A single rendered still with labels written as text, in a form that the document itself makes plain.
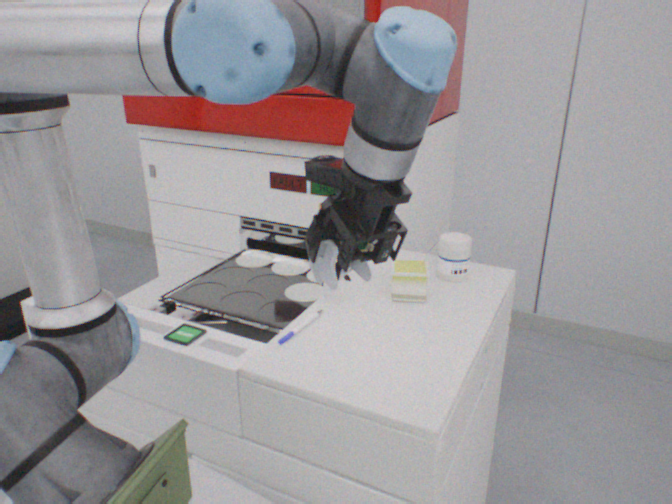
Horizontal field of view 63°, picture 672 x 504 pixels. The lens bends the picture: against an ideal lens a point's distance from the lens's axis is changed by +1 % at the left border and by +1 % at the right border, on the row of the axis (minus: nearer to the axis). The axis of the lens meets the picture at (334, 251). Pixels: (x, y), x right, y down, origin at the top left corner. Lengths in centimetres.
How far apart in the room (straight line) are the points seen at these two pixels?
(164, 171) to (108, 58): 131
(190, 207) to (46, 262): 99
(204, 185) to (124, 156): 250
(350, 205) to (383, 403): 35
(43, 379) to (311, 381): 38
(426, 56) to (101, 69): 26
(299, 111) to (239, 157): 28
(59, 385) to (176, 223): 108
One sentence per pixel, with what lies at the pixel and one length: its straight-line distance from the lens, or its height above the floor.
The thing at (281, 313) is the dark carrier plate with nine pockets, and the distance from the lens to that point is 123.
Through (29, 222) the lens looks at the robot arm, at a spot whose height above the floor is 126.
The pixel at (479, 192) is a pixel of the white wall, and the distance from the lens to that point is 288.
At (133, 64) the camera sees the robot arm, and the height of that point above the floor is 147.
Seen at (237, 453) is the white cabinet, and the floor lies 78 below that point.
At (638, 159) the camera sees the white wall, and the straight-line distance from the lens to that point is 277.
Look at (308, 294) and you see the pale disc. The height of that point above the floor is 90.
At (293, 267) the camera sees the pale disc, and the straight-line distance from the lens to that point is 145.
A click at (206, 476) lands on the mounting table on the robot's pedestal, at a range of 98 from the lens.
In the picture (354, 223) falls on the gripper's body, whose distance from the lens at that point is 60.
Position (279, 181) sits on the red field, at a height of 110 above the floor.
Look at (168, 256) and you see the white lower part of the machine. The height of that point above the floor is 79.
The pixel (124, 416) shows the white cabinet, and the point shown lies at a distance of 124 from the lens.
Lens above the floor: 149
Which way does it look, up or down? 22 degrees down
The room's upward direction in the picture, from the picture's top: straight up
